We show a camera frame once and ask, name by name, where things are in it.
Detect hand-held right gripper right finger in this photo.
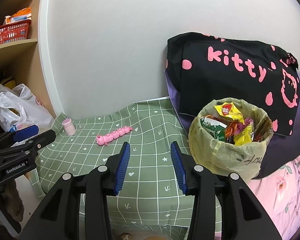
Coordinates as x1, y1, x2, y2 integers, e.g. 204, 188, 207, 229
170, 141, 282, 240

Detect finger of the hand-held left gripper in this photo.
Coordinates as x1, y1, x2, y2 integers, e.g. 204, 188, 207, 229
0, 129, 57, 167
0, 125, 40, 153

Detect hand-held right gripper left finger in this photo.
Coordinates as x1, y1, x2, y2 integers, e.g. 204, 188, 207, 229
19, 142, 131, 240

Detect bin with yellow bag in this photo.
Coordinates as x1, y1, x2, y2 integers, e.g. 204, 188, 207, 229
188, 98, 274, 180

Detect green white carton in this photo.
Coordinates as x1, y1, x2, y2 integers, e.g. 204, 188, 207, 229
200, 116, 227, 142

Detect pile of snack wrappers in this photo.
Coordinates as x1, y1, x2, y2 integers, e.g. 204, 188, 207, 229
201, 101, 273, 147

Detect white plastic bag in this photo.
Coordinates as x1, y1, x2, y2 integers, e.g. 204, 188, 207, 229
0, 83, 56, 133

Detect small pink bottle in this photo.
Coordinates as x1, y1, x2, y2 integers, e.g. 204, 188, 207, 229
62, 118, 76, 136

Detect pink caterpillar toy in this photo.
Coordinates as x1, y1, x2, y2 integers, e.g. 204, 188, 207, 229
96, 126, 133, 146

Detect green checked tablecloth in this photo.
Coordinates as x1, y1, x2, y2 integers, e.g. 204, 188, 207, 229
30, 97, 223, 240

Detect wooden shelf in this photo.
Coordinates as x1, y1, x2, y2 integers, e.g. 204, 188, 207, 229
0, 0, 58, 120

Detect red plastic basket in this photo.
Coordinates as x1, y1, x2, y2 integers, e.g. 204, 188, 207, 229
0, 19, 32, 47

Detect black bag pink print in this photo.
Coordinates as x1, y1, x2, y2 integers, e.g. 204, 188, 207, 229
166, 32, 300, 137

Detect pink floral blanket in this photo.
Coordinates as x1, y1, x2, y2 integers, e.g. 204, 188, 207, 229
215, 126, 300, 240

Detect orange white packet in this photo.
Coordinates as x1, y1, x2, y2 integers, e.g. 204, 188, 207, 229
4, 7, 32, 27

